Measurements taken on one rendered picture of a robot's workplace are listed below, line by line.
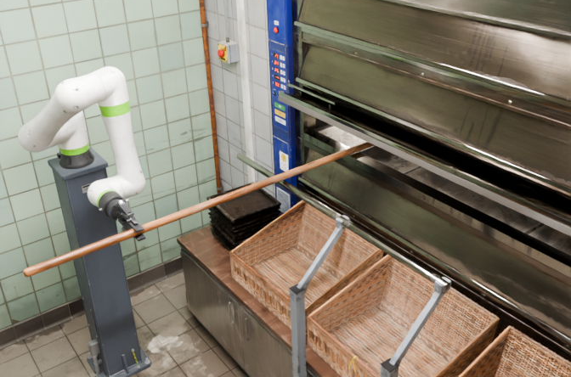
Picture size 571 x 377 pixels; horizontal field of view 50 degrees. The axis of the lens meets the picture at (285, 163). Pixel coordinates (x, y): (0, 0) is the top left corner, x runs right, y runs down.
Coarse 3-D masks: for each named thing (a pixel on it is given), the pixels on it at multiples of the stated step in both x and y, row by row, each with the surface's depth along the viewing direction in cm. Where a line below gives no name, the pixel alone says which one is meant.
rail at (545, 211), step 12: (288, 96) 272; (312, 108) 259; (336, 120) 248; (372, 132) 233; (396, 144) 223; (420, 156) 215; (444, 168) 207; (456, 168) 204; (468, 180) 200; (480, 180) 196; (504, 192) 190; (528, 204) 183; (552, 216) 178; (564, 216) 176
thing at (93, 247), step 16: (368, 144) 276; (320, 160) 262; (288, 176) 252; (240, 192) 240; (192, 208) 230; (208, 208) 234; (144, 224) 220; (160, 224) 222; (112, 240) 213; (64, 256) 204; (80, 256) 207; (32, 272) 199
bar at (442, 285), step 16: (272, 176) 259; (320, 208) 235; (336, 224) 227; (352, 224) 222; (336, 240) 228; (368, 240) 215; (320, 256) 226; (400, 256) 204; (416, 272) 199; (304, 288) 226; (448, 288) 192; (304, 304) 228; (432, 304) 192; (304, 320) 232; (416, 320) 192; (304, 336) 235; (416, 336) 192; (304, 352) 239; (400, 352) 191; (304, 368) 242; (384, 368) 190
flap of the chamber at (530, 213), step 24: (312, 96) 281; (360, 120) 253; (384, 144) 228; (408, 144) 229; (432, 144) 231; (432, 168) 211; (480, 168) 212; (480, 192) 197; (528, 192) 196; (552, 192) 197; (528, 216) 184
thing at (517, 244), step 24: (336, 144) 282; (360, 168) 268; (384, 168) 260; (408, 192) 247; (432, 192) 240; (456, 216) 229; (480, 216) 224; (504, 240) 214; (528, 240) 209; (552, 264) 200
